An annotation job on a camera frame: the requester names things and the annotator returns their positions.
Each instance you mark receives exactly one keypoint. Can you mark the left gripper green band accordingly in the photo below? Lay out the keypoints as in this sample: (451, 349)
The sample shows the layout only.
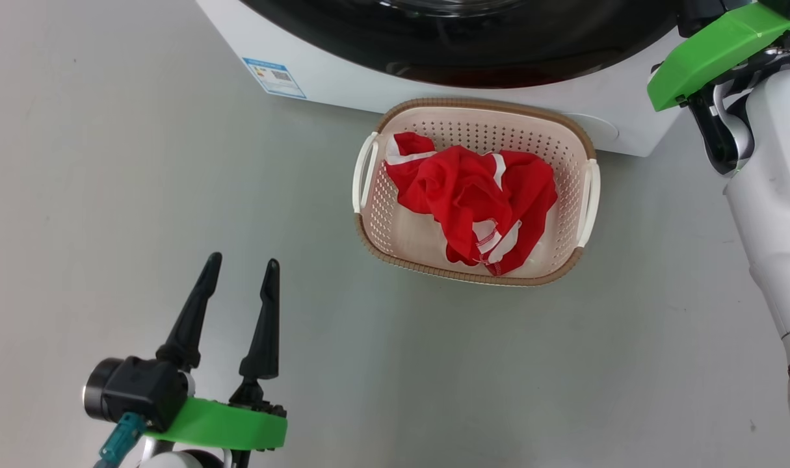
(232, 426)

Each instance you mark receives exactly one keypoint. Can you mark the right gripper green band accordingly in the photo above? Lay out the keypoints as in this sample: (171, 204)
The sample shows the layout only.
(713, 55)

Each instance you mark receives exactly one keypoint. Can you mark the black washer door glass window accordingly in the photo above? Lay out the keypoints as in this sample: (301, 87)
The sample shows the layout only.
(499, 52)

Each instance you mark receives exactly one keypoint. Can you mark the red white-striped garment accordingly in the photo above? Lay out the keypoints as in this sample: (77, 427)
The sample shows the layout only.
(460, 195)

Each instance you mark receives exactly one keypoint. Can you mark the cream basket with brown rim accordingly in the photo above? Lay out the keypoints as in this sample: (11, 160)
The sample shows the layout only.
(401, 240)

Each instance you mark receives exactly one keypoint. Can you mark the white front-load washing machine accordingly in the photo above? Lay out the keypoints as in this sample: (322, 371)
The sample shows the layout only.
(342, 84)

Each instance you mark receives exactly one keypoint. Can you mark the round white filter cover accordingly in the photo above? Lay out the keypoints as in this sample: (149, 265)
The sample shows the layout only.
(596, 133)

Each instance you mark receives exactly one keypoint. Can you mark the blue energy label sticker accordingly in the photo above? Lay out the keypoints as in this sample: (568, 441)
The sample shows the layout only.
(274, 78)

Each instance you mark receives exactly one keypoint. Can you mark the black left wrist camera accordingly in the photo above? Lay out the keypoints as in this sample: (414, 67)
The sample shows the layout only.
(141, 390)

